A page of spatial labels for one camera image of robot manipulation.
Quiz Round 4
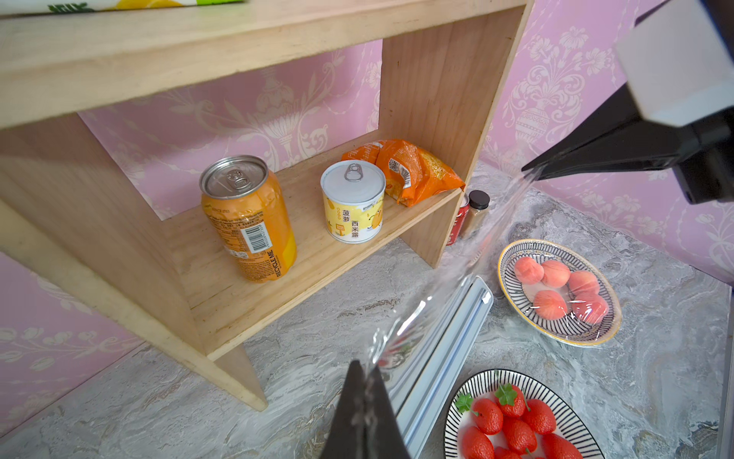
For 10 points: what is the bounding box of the red cola can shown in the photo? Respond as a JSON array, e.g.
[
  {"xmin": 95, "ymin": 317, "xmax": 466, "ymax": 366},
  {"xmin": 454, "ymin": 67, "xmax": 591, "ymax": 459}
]
[{"xmin": 447, "ymin": 198, "xmax": 469, "ymax": 246}]

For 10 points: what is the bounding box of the cream plastic wrap dispenser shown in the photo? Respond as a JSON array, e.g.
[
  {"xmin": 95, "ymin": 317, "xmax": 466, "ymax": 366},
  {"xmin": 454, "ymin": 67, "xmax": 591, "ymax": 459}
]
[{"xmin": 380, "ymin": 275, "xmax": 494, "ymax": 458}]

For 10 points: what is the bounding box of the spice jar with black lid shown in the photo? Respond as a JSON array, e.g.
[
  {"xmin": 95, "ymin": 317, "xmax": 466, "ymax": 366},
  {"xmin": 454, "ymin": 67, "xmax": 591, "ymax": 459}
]
[{"xmin": 460, "ymin": 189, "xmax": 490, "ymax": 239}]

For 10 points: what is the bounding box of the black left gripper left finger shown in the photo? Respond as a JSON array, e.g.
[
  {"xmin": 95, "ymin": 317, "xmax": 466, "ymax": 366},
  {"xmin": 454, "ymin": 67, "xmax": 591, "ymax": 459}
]
[{"xmin": 319, "ymin": 360, "xmax": 366, "ymax": 459}]

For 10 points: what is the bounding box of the peach top right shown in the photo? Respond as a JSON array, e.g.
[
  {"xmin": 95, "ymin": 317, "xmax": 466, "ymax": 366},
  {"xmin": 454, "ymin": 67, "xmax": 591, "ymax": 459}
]
[{"xmin": 542, "ymin": 260, "xmax": 571, "ymax": 288}]

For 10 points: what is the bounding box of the red strawberry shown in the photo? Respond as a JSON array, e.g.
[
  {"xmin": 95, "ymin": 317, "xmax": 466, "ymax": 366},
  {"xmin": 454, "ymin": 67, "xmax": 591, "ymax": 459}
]
[{"xmin": 471, "ymin": 399, "xmax": 504, "ymax": 435}]

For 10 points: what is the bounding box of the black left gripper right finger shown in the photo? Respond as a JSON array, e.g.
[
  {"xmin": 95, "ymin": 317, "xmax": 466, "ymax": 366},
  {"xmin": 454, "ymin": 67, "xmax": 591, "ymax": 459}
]
[{"xmin": 364, "ymin": 367, "xmax": 410, "ymax": 459}]

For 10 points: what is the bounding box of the orange drink can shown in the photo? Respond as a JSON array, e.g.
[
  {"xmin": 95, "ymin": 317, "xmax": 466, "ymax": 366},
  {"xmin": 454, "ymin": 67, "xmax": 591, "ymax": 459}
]
[{"xmin": 200, "ymin": 155, "xmax": 296, "ymax": 283}]

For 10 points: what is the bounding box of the orange snack bag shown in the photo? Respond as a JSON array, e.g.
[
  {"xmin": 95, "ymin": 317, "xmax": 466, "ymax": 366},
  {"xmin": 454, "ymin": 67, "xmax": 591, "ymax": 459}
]
[{"xmin": 341, "ymin": 140, "xmax": 466, "ymax": 207}]

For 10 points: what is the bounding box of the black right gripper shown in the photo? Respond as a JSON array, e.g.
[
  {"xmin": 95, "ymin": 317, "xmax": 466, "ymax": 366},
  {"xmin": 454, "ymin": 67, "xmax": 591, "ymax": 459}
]
[{"xmin": 522, "ymin": 85, "xmax": 733, "ymax": 205}]

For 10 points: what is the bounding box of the peach top left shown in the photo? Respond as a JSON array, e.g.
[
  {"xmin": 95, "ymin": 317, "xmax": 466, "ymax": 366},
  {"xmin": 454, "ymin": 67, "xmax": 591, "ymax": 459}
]
[{"xmin": 514, "ymin": 256, "xmax": 545, "ymax": 285}]

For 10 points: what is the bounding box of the wooden shelf unit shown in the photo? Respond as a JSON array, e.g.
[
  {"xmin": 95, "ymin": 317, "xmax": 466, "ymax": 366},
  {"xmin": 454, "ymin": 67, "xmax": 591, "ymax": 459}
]
[{"xmin": 1, "ymin": 1, "xmax": 533, "ymax": 426}]

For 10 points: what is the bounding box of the white green carton box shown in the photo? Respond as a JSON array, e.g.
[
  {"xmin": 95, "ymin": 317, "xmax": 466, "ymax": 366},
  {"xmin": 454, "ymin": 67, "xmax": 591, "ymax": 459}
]
[{"xmin": 1, "ymin": 0, "xmax": 240, "ymax": 16}]

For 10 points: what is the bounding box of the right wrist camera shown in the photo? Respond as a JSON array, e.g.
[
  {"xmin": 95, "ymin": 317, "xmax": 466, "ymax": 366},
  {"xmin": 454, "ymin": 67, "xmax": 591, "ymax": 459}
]
[{"xmin": 615, "ymin": 0, "xmax": 733, "ymax": 127}]

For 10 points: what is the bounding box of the white yellow tin can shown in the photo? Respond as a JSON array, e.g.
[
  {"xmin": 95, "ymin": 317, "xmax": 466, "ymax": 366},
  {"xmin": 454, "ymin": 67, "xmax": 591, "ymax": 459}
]
[{"xmin": 320, "ymin": 160, "xmax": 386, "ymax": 244}]

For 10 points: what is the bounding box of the glass plate of strawberries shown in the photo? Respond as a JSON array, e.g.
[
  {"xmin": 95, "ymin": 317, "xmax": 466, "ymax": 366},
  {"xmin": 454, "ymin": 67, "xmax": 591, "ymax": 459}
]
[{"xmin": 443, "ymin": 368, "xmax": 605, "ymax": 458}]

